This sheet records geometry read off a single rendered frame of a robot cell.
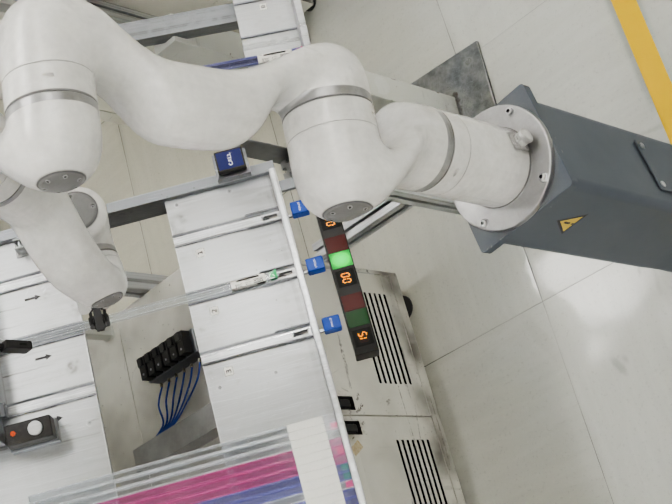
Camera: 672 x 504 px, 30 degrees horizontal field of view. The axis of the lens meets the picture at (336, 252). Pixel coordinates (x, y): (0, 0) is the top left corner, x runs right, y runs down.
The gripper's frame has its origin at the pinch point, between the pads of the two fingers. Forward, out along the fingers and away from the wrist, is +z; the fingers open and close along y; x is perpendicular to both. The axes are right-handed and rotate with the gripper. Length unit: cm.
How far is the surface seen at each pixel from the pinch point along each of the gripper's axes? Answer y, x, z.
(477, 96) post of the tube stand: -50, 91, 48
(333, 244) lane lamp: -3.3, 41.3, 5.7
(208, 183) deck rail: -19.7, 23.0, 6.3
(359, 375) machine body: 5, 49, 57
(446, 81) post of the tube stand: -58, 87, 53
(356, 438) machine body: 19, 45, 53
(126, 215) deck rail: -19.0, 8.1, 11.3
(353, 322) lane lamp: 11.3, 40.9, 5.7
